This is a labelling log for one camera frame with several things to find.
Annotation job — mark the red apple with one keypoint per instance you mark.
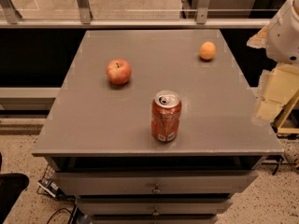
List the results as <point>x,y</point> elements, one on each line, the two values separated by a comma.
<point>119,72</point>

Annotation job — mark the orange fruit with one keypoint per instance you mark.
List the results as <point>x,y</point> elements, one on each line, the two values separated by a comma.
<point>207,51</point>

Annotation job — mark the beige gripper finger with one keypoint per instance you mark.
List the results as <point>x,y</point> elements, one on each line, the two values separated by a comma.
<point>274,91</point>
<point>258,41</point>

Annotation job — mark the yellow wooden frame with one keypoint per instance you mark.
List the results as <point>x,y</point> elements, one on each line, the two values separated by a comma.
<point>288,108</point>

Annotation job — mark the grey drawer cabinet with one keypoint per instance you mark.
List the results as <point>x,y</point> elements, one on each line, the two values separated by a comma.
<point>97,137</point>

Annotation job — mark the metal glass railing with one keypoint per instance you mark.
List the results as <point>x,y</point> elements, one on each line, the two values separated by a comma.
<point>100,14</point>

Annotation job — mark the black chair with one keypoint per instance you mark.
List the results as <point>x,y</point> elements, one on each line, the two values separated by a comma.
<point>11,187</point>

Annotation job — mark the wire basket with box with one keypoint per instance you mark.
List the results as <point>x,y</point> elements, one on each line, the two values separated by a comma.
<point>47,186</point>

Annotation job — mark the red coke can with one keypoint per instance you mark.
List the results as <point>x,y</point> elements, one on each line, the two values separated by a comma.
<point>165,114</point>

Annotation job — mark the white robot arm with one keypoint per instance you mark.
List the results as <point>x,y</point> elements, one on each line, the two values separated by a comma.
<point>280,39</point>

